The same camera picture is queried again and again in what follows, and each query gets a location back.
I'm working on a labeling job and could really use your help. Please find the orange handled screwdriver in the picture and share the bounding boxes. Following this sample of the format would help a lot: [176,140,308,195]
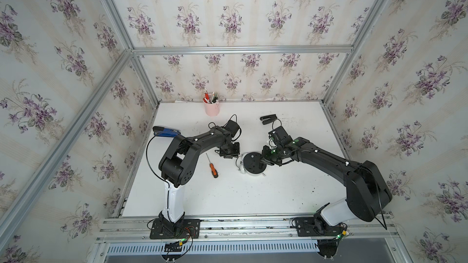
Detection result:
[206,153,219,178]

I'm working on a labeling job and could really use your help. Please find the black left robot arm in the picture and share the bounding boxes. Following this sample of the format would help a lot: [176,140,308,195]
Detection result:
[158,122,242,224]

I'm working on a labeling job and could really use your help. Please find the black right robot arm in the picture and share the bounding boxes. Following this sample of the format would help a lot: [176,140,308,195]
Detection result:
[261,137,392,226]

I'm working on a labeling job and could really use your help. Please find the black stapler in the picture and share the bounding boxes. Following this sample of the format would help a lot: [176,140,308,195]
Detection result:
[260,114,277,125]

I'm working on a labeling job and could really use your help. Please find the pink pen holder cup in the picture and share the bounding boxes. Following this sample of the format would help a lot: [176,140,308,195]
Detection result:
[204,101,220,117]

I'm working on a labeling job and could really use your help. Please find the pens in pink cup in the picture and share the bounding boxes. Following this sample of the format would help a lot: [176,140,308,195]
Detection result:
[203,90,219,104]

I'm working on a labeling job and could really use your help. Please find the blue stapler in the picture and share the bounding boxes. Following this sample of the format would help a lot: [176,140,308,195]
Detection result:
[152,126,180,138]

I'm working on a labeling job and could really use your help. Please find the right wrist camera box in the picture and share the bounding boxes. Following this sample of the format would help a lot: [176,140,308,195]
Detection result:
[268,126,293,147]

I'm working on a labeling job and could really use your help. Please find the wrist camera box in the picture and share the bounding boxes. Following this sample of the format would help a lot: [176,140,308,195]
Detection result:
[223,120,242,142]
[268,126,293,147]

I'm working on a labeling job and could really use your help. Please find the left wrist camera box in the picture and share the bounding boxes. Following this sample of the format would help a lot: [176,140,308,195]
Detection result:
[223,120,242,142]

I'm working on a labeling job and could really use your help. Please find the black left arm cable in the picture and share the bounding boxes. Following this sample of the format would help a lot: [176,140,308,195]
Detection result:
[145,134,169,183]

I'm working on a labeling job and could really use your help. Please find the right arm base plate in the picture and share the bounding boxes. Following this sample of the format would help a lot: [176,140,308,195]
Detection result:
[292,216,347,238]

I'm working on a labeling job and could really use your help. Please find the aluminium front rail frame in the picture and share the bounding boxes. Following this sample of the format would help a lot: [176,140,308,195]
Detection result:
[86,215,412,263]

